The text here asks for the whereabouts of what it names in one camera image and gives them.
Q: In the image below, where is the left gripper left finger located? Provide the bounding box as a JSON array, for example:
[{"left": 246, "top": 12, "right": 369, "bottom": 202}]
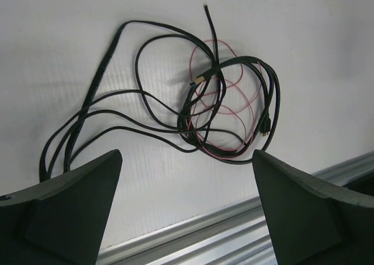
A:
[{"left": 1, "top": 150, "right": 122, "bottom": 264}]

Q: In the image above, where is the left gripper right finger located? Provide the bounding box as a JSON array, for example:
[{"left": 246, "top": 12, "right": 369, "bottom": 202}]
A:
[{"left": 252, "top": 150, "right": 373, "bottom": 264}]

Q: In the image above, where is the thin black wire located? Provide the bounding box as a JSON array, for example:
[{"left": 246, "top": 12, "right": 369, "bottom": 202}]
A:
[{"left": 39, "top": 4, "right": 243, "bottom": 183}]

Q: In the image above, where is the thin pink wire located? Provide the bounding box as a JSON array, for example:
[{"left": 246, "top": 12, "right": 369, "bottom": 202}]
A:
[{"left": 186, "top": 39, "right": 262, "bottom": 160}]

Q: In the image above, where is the aluminium mounting rail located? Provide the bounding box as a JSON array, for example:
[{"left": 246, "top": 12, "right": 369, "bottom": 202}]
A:
[{"left": 99, "top": 150, "right": 374, "bottom": 265}]

